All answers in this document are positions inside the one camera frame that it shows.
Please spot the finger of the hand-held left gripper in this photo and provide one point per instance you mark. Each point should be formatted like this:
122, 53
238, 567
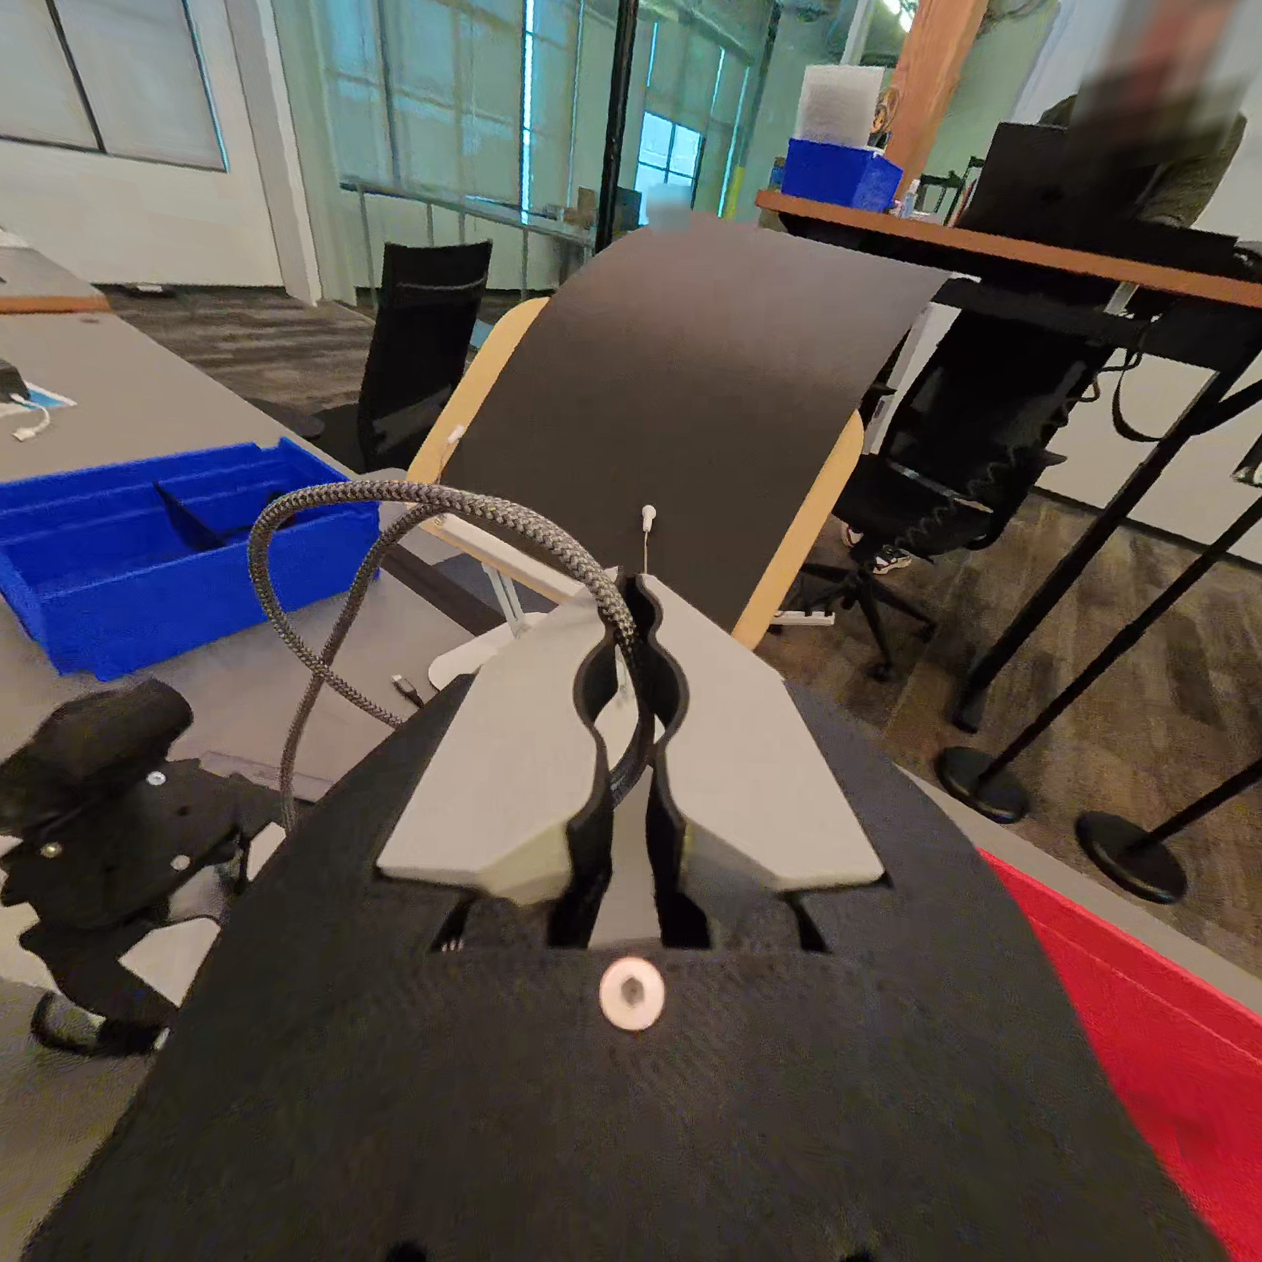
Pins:
171, 967

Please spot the blue plastic bin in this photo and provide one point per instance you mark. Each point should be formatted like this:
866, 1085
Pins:
159, 571

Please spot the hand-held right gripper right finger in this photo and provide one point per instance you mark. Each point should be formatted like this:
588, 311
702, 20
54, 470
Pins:
770, 788

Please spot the background office desk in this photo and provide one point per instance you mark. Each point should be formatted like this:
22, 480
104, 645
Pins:
1027, 259

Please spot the wooden beam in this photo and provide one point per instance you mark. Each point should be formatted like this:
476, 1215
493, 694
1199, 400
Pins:
933, 90

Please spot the small blue desk bin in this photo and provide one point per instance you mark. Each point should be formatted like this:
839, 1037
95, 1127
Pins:
845, 179

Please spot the black round-base pole stand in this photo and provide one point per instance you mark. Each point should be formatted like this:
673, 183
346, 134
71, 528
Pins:
618, 117

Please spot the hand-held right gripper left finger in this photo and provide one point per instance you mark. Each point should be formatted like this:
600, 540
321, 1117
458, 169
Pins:
485, 788

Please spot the red plastic bin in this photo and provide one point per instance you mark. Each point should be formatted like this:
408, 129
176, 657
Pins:
1163, 1065

